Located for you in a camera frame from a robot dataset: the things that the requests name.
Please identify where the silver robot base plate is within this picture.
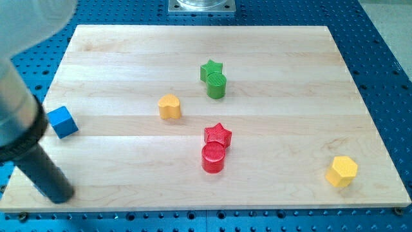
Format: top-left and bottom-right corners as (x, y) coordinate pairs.
(168, 0), (236, 15)

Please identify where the green cylinder block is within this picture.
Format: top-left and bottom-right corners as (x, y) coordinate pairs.
(206, 73), (227, 99)

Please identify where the blue cube block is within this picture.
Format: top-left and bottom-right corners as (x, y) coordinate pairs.
(47, 106), (79, 139)

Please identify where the red star block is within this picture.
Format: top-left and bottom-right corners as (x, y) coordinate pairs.
(204, 122), (232, 148)

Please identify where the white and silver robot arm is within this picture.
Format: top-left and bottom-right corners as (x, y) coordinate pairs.
(1, 0), (77, 146)

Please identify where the red cylinder block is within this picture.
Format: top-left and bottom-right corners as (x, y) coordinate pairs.
(201, 142), (226, 173)

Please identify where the yellow heart block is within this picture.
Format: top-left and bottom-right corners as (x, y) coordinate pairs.
(158, 94), (182, 119)

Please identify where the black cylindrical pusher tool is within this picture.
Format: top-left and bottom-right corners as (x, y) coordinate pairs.
(1, 99), (74, 204)

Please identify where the green star block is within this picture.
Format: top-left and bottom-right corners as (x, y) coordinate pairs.
(200, 59), (223, 82)

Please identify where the yellow hexagon block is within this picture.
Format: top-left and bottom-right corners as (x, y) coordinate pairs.
(325, 156), (358, 188)

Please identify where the wooden board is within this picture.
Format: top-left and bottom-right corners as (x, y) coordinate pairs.
(1, 25), (411, 212)

